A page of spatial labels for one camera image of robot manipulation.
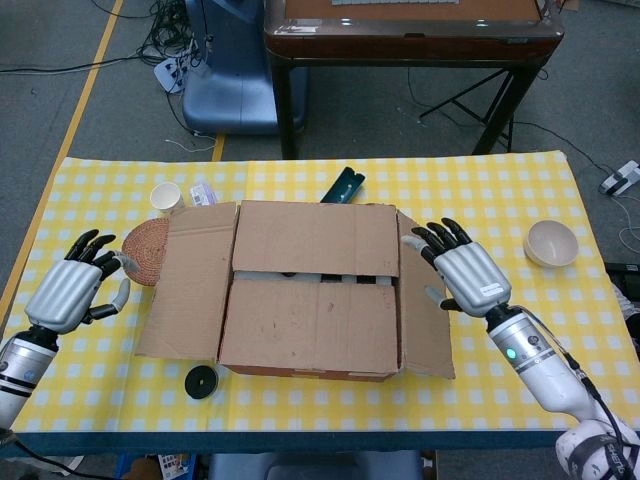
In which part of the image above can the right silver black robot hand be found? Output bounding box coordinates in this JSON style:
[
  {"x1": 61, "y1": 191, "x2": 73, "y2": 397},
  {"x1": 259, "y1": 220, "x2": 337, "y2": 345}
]
[{"x1": 401, "y1": 217, "x2": 513, "y2": 317}]

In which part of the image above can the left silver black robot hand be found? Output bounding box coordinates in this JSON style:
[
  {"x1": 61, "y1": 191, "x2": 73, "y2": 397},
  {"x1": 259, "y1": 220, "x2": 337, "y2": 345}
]
[{"x1": 24, "y1": 229, "x2": 134, "y2": 335}]

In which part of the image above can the brown cardboard box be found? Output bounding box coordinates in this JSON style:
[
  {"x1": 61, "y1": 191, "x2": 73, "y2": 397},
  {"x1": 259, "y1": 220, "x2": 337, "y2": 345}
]
[{"x1": 133, "y1": 199, "x2": 457, "y2": 384}]

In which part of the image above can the yellow checkered tablecloth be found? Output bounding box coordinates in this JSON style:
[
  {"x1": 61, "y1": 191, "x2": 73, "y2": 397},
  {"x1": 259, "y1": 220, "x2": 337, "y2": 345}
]
[{"x1": 0, "y1": 149, "x2": 626, "y2": 434}]

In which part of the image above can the small clear plastic box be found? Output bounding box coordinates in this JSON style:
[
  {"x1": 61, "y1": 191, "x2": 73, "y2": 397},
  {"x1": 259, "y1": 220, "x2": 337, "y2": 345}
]
[{"x1": 189, "y1": 183, "x2": 221, "y2": 207}]

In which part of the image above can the white foam insert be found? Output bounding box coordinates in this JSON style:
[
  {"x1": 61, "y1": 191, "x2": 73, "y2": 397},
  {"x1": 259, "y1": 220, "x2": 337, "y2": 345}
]
[{"x1": 233, "y1": 269, "x2": 400, "y2": 289}]

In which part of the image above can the beige bowl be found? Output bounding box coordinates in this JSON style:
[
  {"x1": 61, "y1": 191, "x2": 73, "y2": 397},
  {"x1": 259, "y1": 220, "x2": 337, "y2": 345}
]
[{"x1": 523, "y1": 219, "x2": 580, "y2": 270}]

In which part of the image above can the woven rattan coaster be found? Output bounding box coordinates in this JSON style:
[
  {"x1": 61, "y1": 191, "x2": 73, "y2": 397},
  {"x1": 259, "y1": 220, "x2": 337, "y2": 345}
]
[{"x1": 120, "y1": 219, "x2": 171, "y2": 287}]

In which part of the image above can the white paper cup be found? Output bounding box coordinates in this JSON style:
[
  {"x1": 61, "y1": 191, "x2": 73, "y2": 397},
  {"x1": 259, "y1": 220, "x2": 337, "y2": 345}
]
[{"x1": 150, "y1": 182, "x2": 187, "y2": 217}]

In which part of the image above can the black tape roll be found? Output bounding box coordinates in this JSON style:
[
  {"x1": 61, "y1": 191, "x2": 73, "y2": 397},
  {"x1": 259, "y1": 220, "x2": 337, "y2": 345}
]
[{"x1": 184, "y1": 365, "x2": 219, "y2": 400}]

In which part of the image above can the dark green flat device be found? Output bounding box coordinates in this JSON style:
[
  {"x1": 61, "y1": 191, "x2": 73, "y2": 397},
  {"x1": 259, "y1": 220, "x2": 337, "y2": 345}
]
[{"x1": 319, "y1": 167, "x2": 367, "y2": 205}]

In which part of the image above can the white power strip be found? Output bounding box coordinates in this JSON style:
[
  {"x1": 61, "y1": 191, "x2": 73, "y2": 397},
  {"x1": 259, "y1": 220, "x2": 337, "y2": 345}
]
[
  {"x1": 153, "y1": 55, "x2": 201, "y2": 94},
  {"x1": 598, "y1": 159, "x2": 640, "y2": 196}
]

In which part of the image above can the blue padded stool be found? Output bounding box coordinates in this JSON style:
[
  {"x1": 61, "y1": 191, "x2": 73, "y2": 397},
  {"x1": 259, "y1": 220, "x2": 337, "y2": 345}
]
[{"x1": 207, "y1": 449, "x2": 424, "y2": 480}]

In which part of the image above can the brown mahjong table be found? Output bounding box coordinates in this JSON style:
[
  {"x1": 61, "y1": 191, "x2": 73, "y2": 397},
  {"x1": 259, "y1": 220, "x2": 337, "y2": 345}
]
[{"x1": 263, "y1": 0, "x2": 566, "y2": 160}]

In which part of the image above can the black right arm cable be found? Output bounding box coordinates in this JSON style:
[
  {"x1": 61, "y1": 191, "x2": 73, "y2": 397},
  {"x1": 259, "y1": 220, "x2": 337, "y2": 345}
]
[{"x1": 514, "y1": 305, "x2": 639, "y2": 480}]

